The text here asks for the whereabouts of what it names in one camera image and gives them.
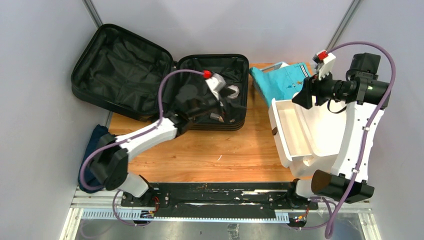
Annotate white three-drawer storage unit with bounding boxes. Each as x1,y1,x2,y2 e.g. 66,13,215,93
268,99,347,178

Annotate black ribbed hard-shell suitcase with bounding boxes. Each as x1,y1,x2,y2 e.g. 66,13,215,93
71,24,249,131

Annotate dark blue cloth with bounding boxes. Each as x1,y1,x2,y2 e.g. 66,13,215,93
77,124,115,195

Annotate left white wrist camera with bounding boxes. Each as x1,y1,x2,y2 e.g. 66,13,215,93
205,73,226,100

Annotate left aluminium frame post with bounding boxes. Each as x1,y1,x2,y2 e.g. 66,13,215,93
82,0,103,28

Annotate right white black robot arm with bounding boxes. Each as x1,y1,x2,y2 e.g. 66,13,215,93
285,50,393,209

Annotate clear round plastic jar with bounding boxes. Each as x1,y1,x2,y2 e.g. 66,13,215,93
227,85,240,100

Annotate aluminium frame post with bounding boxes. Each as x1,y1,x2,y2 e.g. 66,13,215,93
82,0,103,28
326,0,363,50

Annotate teal garment with logo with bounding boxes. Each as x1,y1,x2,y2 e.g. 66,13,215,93
249,62,312,107

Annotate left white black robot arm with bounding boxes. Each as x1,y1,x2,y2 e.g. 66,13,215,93
88,84,245,207

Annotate right aluminium frame post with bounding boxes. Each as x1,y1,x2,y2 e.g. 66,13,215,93
326,0,363,50

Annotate light blue plastic basket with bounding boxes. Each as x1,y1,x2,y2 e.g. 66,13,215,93
259,61,289,73

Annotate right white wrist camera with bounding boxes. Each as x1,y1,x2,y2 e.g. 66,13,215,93
312,50,336,80

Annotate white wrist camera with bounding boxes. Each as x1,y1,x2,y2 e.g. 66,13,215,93
312,50,336,80
205,73,226,100

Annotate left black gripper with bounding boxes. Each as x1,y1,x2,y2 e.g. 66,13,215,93
188,87,247,122

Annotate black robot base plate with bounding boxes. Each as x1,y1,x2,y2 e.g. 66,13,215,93
119,182,318,221

